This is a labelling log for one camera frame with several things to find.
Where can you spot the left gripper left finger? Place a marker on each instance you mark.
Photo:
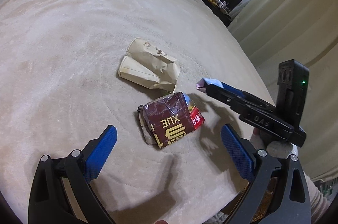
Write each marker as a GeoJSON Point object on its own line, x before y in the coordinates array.
{"type": "Point", "coordinates": [97, 151]}

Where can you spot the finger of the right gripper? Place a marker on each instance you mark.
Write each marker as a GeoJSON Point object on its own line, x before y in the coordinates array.
{"type": "Point", "coordinates": [237, 105]}
{"type": "Point", "coordinates": [219, 90]}

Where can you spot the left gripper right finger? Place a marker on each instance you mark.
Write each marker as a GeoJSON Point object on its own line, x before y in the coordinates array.
{"type": "Point", "coordinates": [241, 152]}

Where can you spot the pink small wrapper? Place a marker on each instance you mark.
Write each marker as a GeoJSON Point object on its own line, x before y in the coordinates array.
{"type": "Point", "coordinates": [202, 84]}

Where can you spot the dark red snack wrapper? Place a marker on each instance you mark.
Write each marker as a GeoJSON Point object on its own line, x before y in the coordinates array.
{"type": "Point", "coordinates": [165, 120]}

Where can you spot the red green snack bag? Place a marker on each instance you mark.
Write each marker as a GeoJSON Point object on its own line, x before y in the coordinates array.
{"type": "Point", "coordinates": [195, 115]}

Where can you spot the right hand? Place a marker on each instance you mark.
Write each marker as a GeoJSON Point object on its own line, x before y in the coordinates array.
{"type": "Point", "coordinates": [262, 140]}

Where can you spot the black nightstand with clutter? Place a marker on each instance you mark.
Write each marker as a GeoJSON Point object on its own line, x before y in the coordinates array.
{"type": "Point", "coordinates": [222, 11]}

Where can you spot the crumpled beige paper cup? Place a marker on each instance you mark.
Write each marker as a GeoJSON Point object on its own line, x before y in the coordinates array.
{"type": "Point", "coordinates": [149, 66]}

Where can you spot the cream curtain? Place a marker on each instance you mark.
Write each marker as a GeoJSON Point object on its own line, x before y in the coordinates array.
{"type": "Point", "coordinates": [273, 31]}

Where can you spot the beige plush bed blanket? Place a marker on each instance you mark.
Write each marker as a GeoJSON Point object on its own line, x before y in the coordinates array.
{"type": "Point", "coordinates": [60, 89]}

